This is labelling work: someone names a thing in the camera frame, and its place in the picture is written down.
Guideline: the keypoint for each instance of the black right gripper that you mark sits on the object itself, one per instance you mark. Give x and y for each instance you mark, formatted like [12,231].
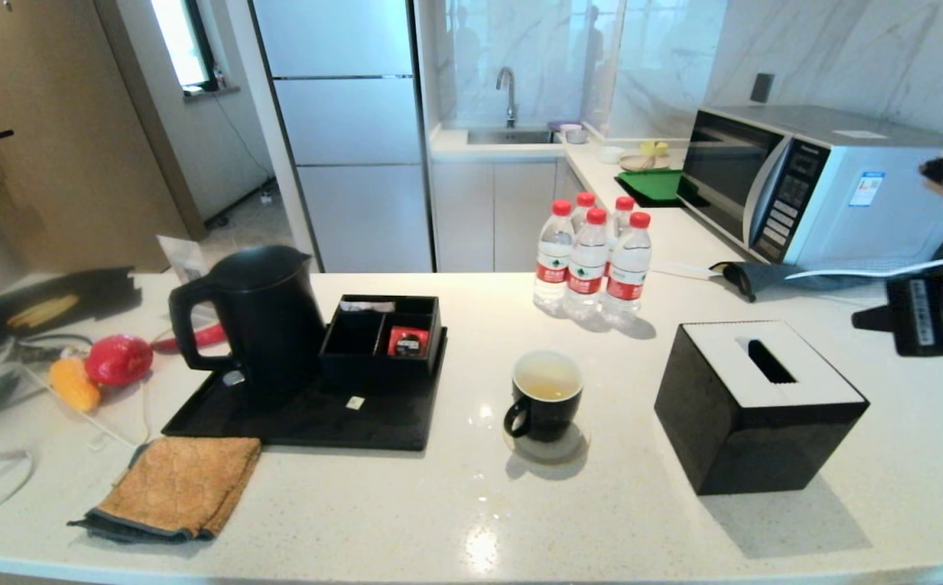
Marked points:
[926,317]

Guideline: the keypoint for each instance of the black electric kettle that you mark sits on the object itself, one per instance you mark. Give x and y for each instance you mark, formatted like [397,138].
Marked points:
[272,333]

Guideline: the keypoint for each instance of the silver microwave oven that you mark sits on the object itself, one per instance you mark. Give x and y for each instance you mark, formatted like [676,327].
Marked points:
[845,219]

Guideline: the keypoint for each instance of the dark grey cloth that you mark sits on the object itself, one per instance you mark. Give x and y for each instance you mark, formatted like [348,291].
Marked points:
[763,278]

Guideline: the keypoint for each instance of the black tissue box white lid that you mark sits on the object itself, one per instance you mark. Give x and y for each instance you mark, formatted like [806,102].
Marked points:
[763,447]

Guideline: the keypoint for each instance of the red-capped water bottle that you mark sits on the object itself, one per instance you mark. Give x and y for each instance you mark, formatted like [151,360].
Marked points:
[625,285]
[585,199]
[553,274]
[586,277]
[624,203]

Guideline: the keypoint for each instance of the yellow cup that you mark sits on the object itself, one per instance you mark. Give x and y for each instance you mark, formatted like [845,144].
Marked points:
[654,148]

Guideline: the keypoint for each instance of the small beige plate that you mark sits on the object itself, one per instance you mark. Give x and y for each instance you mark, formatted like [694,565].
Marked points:
[638,163]

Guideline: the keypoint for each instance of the small white cup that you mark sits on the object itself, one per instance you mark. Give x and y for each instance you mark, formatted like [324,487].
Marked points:
[611,153]

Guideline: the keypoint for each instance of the black mug white inside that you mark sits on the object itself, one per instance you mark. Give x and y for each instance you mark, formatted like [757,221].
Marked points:
[548,418]

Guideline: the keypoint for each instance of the round clear coaster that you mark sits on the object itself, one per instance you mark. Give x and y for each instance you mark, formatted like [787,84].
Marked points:
[556,455]

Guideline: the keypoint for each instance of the small grey bowl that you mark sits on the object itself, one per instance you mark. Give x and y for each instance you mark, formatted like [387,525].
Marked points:
[575,136]

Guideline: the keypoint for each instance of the steel sink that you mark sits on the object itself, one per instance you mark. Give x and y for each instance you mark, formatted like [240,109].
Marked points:
[512,136]

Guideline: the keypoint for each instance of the white kitchen cabinet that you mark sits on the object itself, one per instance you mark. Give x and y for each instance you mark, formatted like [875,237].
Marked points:
[479,219]

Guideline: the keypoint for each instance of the chrome faucet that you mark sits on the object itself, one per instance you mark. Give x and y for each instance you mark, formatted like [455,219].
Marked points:
[511,101]

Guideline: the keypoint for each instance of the red sachet packet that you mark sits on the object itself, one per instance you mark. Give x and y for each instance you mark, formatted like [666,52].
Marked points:
[408,341]

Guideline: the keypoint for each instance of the black compartment box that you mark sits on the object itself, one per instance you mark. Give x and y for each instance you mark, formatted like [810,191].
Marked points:
[374,368]

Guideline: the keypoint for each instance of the white sachet packet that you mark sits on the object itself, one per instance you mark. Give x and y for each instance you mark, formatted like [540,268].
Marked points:
[367,306]

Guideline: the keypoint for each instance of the silver refrigerator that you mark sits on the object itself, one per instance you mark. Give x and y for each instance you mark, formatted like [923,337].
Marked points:
[349,122]

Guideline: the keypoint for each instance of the black serving tray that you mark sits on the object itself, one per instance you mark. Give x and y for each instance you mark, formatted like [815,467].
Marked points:
[309,422]

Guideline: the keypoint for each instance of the clear sign card stand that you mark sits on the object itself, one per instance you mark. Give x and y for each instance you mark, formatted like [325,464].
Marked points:
[185,258]

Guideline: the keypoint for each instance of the orange-brown folded cloth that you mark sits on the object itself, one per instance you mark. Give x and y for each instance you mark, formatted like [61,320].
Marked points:
[183,487]

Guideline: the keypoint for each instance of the window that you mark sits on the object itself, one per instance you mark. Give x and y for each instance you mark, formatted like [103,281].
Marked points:
[179,41]

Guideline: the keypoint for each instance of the red ball toy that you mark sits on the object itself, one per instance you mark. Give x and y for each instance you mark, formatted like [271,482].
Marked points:
[118,359]

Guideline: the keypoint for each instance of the black flat case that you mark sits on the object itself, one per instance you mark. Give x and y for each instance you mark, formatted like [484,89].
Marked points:
[105,292]

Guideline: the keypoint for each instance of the yellow corn toy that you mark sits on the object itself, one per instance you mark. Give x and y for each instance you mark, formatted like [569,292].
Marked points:
[73,386]

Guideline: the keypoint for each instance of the yellow stick toy bundle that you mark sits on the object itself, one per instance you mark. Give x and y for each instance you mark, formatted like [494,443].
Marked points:
[45,311]

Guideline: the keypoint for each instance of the brown wooden door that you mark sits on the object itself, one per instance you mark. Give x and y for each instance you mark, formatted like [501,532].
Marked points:
[57,122]

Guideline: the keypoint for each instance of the black wall socket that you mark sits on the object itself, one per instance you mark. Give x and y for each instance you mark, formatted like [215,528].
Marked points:
[761,88]

